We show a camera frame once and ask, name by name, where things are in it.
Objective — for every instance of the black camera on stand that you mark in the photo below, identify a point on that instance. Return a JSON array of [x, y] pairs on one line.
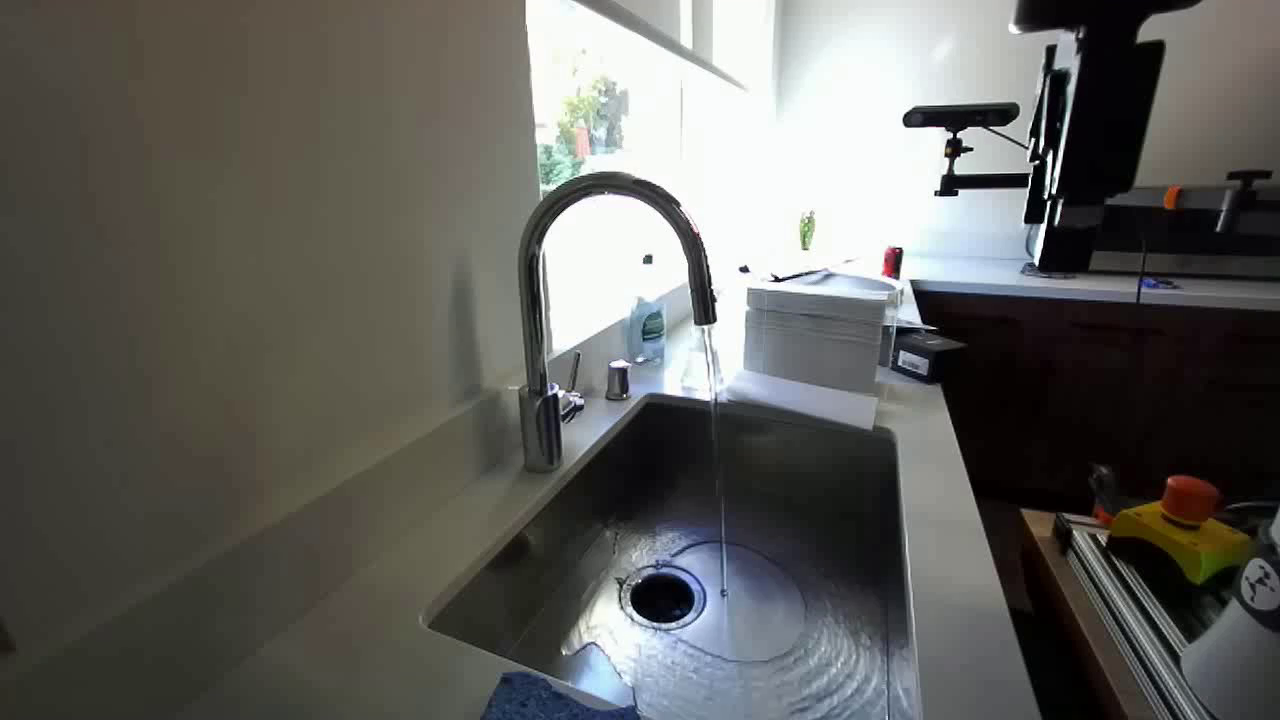
[[959, 122]]

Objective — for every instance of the clear dish soap bottle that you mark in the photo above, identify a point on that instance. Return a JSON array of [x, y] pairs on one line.
[[647, 331]]

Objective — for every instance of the chrome gooseneck kitchen faucet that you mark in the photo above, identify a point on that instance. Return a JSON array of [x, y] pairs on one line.
[[538, 402]]

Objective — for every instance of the stainless steel sink basin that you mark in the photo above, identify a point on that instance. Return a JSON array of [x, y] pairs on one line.
[[708, 560]]

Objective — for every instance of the small chrome sink button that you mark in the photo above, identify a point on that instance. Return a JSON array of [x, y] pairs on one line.
[[617, 381]]

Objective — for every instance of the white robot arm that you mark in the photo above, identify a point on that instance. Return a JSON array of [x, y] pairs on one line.
[[1234, 667]]

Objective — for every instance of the blue sponge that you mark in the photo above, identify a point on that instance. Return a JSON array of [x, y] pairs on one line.
[[532, 697]]

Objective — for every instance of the black monitor on counter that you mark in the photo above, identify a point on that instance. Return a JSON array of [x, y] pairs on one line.
[[1089, 118]]

